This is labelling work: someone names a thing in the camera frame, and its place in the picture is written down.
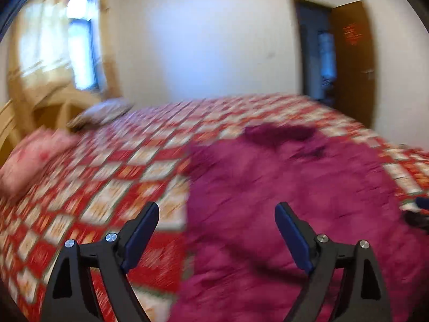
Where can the pink floral pillow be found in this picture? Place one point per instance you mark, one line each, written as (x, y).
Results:
(30, 161)

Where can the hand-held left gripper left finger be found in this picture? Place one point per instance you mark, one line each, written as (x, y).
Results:
(140, 238)

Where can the narrow beige curtain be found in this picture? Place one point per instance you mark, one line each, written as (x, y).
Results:
(108, 57)

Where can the brown wooden door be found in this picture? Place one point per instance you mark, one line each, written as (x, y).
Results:
(352, 80)

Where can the red checked printed blanket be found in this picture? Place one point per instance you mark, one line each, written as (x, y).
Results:
(117, 161)

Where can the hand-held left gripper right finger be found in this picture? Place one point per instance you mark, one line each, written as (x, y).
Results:
(295, 238)

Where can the dark door frame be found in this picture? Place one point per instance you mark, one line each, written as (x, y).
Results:
(296, 40)

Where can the beige curtain with valance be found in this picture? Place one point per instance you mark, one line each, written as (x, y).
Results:
(37, 57)

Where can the magenta down jacket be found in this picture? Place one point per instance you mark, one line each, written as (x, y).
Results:
(251, 181)

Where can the window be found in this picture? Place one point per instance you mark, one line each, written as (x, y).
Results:
(82, 40)

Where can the red door decoration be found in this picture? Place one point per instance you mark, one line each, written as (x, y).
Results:
(352, 34)

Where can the cream wooden headboard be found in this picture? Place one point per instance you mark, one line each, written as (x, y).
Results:
(63, 99)

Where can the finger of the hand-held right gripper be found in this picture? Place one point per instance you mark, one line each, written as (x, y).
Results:
(423, 204)

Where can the grey pillow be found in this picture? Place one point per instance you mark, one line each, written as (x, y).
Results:
(104, 110)

